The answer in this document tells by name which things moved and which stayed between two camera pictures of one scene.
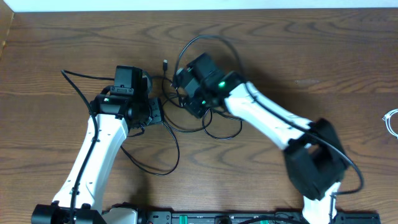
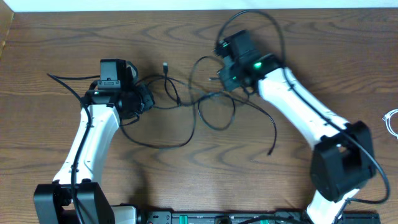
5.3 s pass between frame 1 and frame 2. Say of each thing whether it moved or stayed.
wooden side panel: stayed
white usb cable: stayed
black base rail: stayed
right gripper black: moved
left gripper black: moved
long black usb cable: moved
